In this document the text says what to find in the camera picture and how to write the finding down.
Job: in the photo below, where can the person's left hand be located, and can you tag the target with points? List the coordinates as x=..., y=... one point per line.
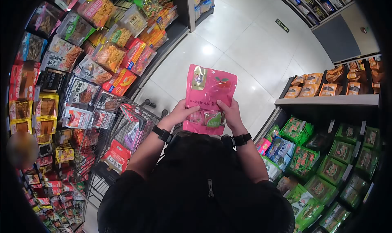
x=177, y=115

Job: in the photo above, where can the person's right hand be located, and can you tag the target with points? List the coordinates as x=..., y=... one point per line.
x=234, y=116

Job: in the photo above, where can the person's right thumb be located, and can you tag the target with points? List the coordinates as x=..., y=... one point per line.
x=223, y=106

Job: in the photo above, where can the person's left thumb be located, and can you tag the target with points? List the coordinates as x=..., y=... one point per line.
x=191, y=110

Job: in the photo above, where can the pink snack packet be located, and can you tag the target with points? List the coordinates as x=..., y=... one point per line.
x=208, y=86

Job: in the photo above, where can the black wrist band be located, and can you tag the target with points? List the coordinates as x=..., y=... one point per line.
x=161, y=133
x=241, y=139

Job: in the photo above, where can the white and purple packet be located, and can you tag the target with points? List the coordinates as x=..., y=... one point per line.
x=132, y=135

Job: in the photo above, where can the person's body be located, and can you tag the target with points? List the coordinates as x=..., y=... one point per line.
x=196, y=196

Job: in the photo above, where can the red packet with white label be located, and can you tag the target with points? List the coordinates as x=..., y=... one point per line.
x=117, y=156

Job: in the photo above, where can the green arrow floor sticker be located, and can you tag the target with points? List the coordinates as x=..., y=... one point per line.
x=282, y=25

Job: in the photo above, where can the shop shelf with blue packets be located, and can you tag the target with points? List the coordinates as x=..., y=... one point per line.
x=202, y=3

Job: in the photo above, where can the full shop shelf with green packets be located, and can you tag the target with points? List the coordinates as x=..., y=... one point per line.
x=324, y=159

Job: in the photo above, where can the long shop shelf with dark packets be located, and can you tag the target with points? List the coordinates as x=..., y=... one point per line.
x=315, y=3

